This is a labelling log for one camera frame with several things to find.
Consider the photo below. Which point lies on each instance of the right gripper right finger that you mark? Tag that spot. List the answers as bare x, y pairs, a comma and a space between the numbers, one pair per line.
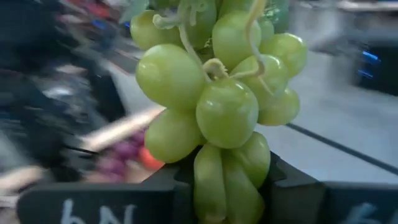
326, 205

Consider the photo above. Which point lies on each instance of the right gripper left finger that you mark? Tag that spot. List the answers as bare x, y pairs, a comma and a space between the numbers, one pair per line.
109, 202

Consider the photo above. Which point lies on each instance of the green grape bunch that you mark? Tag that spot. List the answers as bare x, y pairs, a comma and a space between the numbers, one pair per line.
227, 112

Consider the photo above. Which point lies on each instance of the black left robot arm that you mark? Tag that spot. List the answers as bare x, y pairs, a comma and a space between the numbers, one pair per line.
37, 93

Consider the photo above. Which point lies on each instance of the small orange fruit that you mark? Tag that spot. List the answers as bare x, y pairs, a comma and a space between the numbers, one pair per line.
150, 160

